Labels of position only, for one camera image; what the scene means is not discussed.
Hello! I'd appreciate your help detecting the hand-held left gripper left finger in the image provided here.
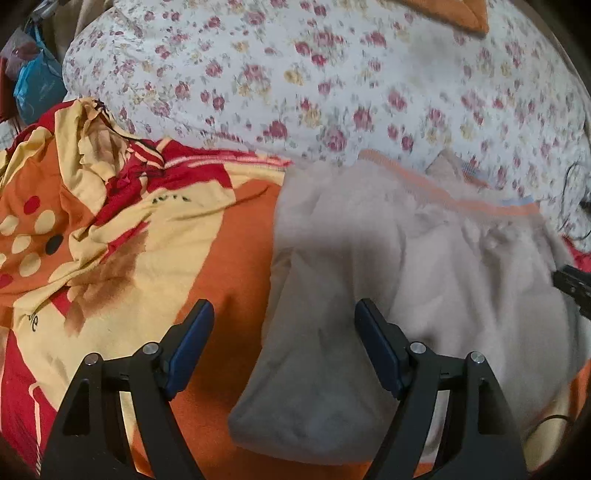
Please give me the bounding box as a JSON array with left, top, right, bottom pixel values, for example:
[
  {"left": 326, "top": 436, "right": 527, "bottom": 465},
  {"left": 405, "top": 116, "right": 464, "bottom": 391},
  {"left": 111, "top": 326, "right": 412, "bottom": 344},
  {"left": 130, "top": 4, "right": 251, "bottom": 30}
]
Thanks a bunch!
[{"left": 39, "top": 298, "right": 215, "bottom": 480}]

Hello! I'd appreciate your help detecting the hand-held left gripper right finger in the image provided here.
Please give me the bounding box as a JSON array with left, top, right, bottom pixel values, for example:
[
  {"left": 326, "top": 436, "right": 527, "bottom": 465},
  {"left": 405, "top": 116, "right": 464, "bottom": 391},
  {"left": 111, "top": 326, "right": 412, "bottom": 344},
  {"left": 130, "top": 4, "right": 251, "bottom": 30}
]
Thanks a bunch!
[{"left": 355, "top": 298, "right": 529, "bottom": 480}]

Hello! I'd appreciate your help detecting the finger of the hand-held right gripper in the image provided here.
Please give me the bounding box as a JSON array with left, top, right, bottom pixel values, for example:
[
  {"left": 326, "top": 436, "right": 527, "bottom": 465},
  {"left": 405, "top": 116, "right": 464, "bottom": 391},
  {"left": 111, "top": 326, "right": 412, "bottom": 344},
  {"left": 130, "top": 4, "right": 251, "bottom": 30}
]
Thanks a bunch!
[{"left": 553, "top": 265, "right": 591, "bottom": 320}]

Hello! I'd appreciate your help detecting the beige zip jacket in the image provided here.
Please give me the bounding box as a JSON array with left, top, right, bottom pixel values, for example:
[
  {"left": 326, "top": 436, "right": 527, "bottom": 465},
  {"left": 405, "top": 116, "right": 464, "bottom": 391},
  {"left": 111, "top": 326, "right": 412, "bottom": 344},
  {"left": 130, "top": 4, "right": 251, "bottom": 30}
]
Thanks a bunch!
[{"left": 228, "top": 148, "right": 591, "bottom": 467}]

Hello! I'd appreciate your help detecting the orange red yellow bed sheet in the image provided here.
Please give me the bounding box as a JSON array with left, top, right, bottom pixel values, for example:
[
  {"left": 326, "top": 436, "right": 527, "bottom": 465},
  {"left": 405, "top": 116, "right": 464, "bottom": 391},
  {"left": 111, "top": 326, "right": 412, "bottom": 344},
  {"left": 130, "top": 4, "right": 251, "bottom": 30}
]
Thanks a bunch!
[{"left": 0, "top": 98, "right": 591, "bottom": 480}]

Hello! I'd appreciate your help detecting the white floral quilt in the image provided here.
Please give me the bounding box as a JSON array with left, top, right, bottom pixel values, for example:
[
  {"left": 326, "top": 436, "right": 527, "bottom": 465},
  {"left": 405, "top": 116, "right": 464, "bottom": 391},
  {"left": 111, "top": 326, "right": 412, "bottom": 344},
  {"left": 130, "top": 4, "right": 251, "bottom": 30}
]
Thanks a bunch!
[{"left": 62, "top": 0, "right": 591, "bottom": 241}]

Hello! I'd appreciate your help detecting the blue plastic bag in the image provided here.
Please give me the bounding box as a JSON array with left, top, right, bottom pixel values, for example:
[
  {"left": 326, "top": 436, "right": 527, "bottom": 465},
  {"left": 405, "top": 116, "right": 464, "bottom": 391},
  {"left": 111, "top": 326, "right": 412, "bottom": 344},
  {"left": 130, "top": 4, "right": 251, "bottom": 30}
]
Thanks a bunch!
[{"left": 13, "top": 28, "right": 65, "bottom": 125}]

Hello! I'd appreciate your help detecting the beige curtain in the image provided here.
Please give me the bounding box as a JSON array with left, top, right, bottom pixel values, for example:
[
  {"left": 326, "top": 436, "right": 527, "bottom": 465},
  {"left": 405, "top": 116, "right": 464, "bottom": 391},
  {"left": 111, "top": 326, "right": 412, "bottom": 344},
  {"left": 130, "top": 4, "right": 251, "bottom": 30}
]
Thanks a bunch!
[{"left": 46, "top": 0, "right": 116, "bottom": 40}]

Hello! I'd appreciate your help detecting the black cable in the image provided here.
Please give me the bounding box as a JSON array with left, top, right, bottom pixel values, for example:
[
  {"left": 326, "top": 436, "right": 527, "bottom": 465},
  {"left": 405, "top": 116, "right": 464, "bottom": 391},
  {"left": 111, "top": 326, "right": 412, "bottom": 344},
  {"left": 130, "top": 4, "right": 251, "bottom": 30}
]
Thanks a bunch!
[{"left": 556, "top": 161, "right": 591, "bottom": 241}]

